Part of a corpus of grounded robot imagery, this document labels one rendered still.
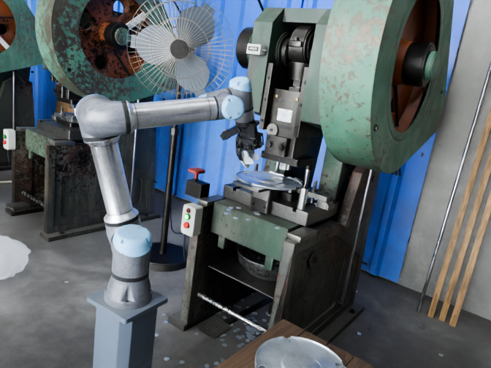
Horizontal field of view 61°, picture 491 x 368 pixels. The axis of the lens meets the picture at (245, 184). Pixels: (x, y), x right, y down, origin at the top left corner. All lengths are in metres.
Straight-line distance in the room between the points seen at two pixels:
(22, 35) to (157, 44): 2.19
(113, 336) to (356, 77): 1.09
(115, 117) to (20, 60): 3.24
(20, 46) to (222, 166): 2.14
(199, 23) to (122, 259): 1.45
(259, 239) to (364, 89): 0.77
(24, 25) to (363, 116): 3.58
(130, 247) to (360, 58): 0.89
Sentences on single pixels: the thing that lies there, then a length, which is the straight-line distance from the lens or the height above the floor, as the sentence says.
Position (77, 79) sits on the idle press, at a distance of 2.64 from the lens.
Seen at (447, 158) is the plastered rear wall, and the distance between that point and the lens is 2.82.
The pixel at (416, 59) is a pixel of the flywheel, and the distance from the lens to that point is 1.61.
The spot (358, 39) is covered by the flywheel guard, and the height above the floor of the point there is 1.35.
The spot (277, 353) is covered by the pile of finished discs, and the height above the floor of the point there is 0.36.
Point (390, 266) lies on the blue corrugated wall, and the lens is 3.01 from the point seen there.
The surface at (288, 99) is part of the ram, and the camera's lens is 1.78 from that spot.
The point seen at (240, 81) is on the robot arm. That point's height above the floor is 1.18.
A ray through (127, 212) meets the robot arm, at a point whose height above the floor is 0.71.
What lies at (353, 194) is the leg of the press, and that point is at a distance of 2.01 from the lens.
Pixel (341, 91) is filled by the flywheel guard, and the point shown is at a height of 1.20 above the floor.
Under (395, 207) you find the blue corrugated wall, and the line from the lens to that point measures 2.90.
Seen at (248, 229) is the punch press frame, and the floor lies 0.58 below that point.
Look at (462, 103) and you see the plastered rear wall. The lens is 2.81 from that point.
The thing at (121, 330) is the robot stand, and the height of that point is 0.39.
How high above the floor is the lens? 1.19
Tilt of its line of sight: 14 degrees down
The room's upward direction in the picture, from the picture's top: 8 degrees clockwise
